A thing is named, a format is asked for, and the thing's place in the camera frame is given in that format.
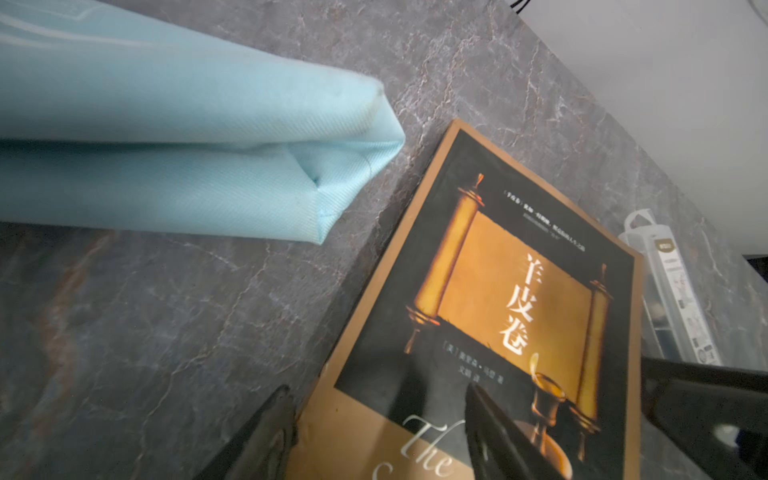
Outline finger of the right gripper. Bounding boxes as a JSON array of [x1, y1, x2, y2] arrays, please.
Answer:
[[641, 357, 767, 479]]

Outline clear plastic pencil case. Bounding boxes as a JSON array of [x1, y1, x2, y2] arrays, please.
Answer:
[[620, 209, 722, 366]]

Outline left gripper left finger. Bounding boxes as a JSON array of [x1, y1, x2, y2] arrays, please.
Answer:
[[195, 385, 297, 479]]

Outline light blue fabric pouch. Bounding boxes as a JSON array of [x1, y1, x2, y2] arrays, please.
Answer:
[[1, 1, 405, 244]]

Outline brown scroll cover book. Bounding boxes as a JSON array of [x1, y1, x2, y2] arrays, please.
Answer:
[[287, 120, 644, 479]]

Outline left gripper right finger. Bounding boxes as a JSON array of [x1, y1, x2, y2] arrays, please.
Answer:
[[465, 382, 570, 479]]

